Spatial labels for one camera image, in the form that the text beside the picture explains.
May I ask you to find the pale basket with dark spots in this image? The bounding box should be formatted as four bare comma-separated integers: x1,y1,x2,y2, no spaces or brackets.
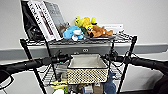
66,54,110,85

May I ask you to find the blue shark plush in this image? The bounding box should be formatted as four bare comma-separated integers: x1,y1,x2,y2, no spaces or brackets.
103,68,118,94

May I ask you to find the blue plush toy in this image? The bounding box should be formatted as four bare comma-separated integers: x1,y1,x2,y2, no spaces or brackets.
61,25,87,42

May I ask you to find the yellow soft toy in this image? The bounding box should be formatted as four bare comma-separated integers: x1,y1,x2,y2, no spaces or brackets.
50,81,69,90

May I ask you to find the black bag with white print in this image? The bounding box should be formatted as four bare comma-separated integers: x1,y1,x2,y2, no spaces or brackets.
71,83,83,94

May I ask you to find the small brown box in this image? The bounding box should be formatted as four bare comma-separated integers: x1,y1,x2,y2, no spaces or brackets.
93,83,104,94

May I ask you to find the white flat box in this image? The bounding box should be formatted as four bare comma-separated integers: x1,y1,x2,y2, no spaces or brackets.
98,23,125,34

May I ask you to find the green and white bowl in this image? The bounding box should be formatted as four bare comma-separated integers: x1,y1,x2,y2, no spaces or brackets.
51,88,69,94

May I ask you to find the blue cup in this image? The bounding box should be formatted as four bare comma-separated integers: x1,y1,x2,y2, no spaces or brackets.
83,85,94,94

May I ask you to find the yellow plush toy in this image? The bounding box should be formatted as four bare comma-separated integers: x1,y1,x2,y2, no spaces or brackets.
73,15,98,32

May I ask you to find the white book with dark print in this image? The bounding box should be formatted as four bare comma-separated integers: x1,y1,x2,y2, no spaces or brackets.
27,0,62,42

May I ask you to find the grey book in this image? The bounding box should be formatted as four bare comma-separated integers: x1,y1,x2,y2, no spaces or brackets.
43,0,69,34

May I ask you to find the black flat box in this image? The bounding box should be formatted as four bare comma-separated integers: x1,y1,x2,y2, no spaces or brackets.
20,0,46,42

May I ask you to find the white wall socket plate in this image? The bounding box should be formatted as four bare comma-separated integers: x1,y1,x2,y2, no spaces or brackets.
81,47,90,53

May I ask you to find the black wire shelf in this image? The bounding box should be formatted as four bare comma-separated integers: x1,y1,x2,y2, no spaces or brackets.
19,31,138,94

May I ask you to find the long grey wall band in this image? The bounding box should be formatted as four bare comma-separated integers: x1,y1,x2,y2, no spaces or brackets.
0,43,168,62

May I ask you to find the thin black cable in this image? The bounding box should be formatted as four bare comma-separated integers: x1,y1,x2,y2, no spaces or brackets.
0,73,15,92

